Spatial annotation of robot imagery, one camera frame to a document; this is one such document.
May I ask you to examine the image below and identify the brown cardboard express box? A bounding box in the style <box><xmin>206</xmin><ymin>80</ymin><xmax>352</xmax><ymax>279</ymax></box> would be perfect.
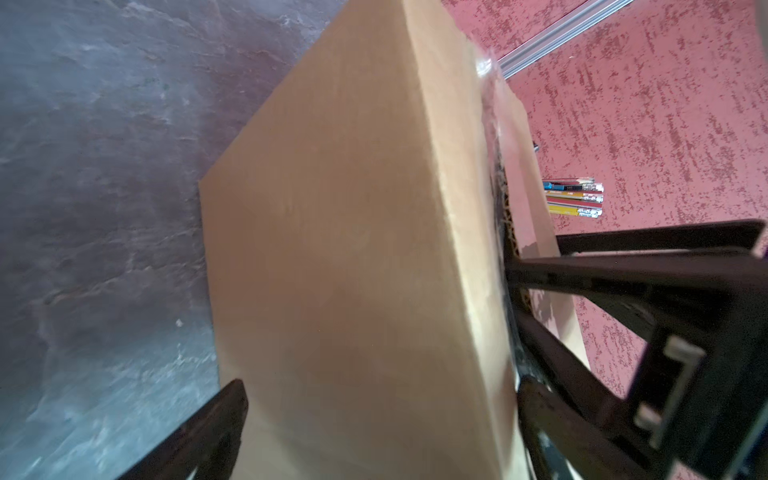
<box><xmin>199</xmin><ymin>1</ymin><xmax>558</xmax><ymax>479</ymax></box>

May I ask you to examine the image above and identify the aluminium corner post right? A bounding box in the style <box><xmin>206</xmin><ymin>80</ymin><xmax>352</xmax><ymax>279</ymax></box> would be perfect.
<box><xmin>499</xmin><ymin>0</ymin><xmax>633</xmax><ymax>80</ymax></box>

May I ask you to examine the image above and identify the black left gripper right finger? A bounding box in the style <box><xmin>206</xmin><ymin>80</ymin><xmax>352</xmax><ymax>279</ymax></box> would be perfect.
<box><xmin>517</xmin><ymin>376</ymin><xmax>649</xmax><ymax>479</ymax></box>

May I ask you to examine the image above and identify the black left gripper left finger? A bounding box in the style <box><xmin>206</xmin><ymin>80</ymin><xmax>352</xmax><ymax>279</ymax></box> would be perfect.
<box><xmin>119</xmin><ymin>379</ymin><xmax>249</xmax><ymax>480</ymax></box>

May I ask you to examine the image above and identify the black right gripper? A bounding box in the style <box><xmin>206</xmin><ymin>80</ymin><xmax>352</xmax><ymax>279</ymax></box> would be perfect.
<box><xmin>506</xmin><ymin>219</ymin><xmax>767</xmax><ymax>479</ymax></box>

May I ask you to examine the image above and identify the coloured pencils bundle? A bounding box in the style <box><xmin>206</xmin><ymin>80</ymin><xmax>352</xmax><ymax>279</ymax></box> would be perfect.
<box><xmin>543</xmin><ymin>177</ymin><xmax>604</xmax><ymax>219</ymax></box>

